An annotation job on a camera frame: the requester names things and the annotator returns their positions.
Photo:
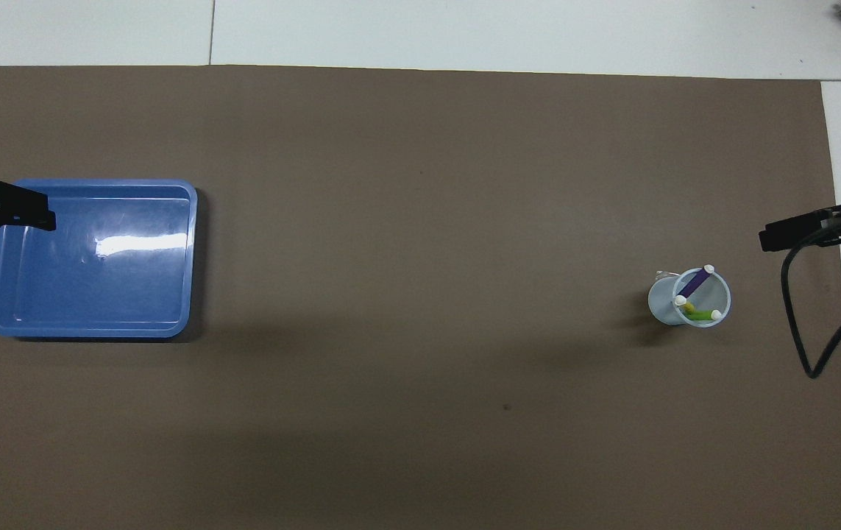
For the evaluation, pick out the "purple pen white cap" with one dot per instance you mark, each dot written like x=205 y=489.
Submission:
x=698 y=280

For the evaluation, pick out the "green pen white cap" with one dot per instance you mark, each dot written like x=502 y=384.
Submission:
x=701 y=313

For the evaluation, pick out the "yellow pen white cap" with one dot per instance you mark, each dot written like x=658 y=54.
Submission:
x=680 y=300

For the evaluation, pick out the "blue plastic tray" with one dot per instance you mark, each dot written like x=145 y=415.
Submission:
x=96 y=294

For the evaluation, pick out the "translucent pale blue cup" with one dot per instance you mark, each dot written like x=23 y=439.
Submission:
x=659 y=302

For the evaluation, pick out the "brown table mat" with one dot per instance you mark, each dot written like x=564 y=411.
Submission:
x=420 y=221

